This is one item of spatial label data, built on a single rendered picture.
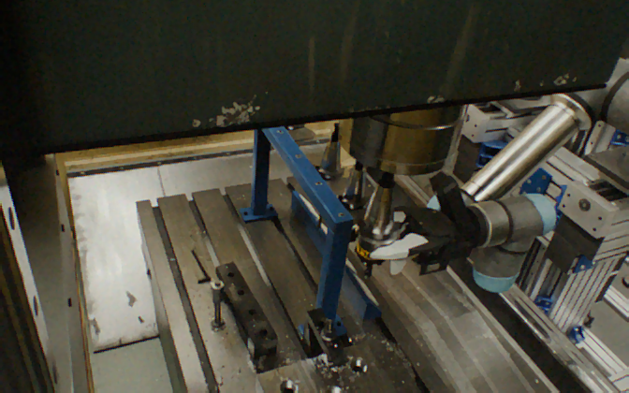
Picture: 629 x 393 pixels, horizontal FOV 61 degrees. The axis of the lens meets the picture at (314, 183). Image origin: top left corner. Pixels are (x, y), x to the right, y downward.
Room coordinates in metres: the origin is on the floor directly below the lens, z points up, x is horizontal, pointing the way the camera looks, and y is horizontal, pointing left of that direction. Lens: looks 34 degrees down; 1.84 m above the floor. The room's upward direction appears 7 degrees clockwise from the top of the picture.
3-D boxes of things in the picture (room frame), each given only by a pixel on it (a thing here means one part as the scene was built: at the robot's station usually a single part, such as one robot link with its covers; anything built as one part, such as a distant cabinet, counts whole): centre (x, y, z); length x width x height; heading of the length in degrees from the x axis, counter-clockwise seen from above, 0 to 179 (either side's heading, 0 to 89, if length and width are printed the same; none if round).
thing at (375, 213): (0.63, -0.10, 1.39); 0.04 x 0.04 x 0.07
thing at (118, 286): (1.21, 0.20, 0.75); 0.89 x 0.70 x 0.26; 118
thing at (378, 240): (0.63, -0.10, 1.34); 0.06 x 0.06 x 0.03
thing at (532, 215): (0.76, -0.36, 1.30); 0.11 x 0.08 x 0.09; 116
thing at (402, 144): (0.63, -0.10, 1.55); 0.16 x 0.16 x 0.12
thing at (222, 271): (0.80, 0.11, 0.93); 0.26 x 0.05 x 0.06; 33
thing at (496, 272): (0.77, -0.35, 1.20); 0.11 x 0.08 x 0.11; 33
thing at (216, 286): (0.78, 0.17, 0.96); 0.03 x 0.03 x 0.13
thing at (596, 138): (1.51, -0.83, 0.79); 0.13 x 0.09 x 0.86; 29
